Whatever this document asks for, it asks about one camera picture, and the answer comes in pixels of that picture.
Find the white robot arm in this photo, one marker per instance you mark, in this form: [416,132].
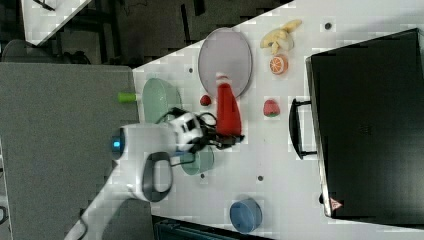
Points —
[143,171]

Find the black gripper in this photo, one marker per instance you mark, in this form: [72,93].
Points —
[211,138]

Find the red ketchup bottle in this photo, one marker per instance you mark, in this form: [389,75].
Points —
[228,115]

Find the green perforated colander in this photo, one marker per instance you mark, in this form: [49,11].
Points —
[158,97]

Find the green cucumber toy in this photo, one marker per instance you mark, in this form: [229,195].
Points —
[124,97]

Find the orange slice toy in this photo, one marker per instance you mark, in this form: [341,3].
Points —
[278,64]

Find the green cup with handle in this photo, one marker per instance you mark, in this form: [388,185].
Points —
[199,162]

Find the peeled banana toy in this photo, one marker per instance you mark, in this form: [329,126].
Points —
[280,39]

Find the grey oval plate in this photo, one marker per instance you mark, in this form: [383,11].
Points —
[225,52]

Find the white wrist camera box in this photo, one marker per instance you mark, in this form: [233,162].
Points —
[188,131]

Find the blue cup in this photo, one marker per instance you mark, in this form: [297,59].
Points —
[246,215]

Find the red strawberry toy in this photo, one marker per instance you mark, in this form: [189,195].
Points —
[271,108]

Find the small red tomato toy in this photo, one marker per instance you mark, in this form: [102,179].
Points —
[205,100]

